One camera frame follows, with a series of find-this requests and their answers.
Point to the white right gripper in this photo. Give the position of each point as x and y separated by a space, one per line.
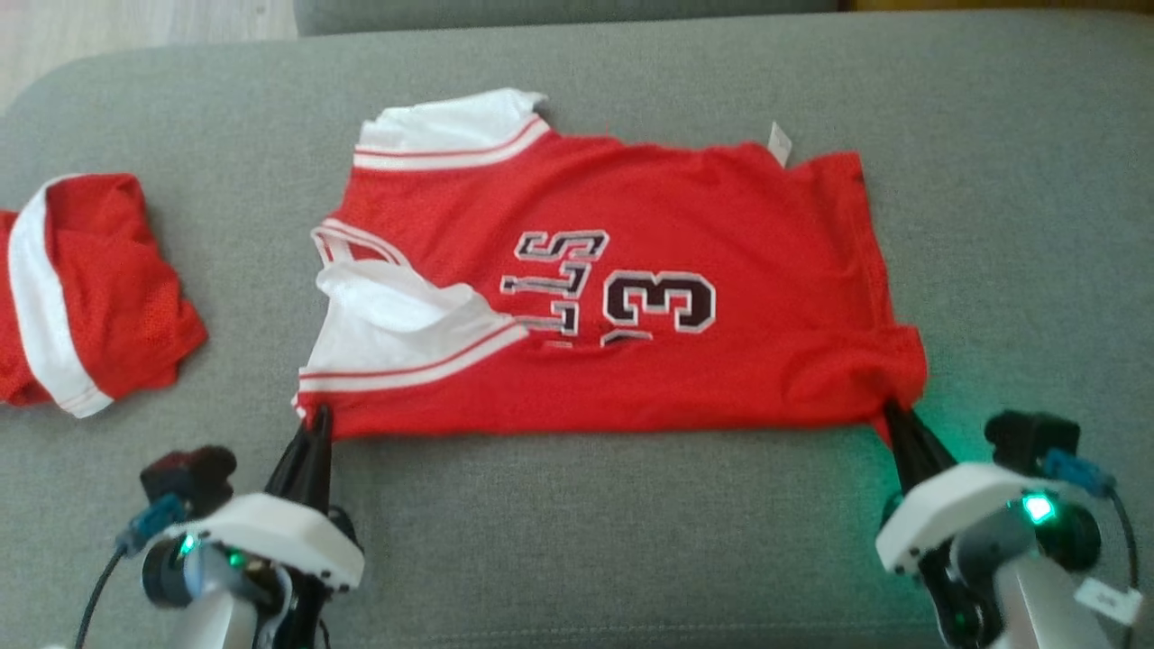
947 505

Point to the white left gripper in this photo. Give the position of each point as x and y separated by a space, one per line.
279 532

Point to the red shorts with white stripe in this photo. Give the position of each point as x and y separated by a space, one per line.
117 297

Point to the red Bulls basketball jersey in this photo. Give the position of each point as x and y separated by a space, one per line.
721 225

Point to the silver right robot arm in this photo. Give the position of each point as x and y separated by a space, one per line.
1028 595

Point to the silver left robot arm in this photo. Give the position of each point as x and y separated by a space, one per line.
212 613

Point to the grey sofa ottoman cushion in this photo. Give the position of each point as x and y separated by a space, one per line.
577 541

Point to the large grey sofa seat cushion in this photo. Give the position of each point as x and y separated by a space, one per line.
541 13

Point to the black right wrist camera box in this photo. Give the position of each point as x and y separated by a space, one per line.
1028 433

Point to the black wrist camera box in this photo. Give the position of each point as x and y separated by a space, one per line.
1028 433
189 473

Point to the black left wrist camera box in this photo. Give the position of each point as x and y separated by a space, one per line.
189 473

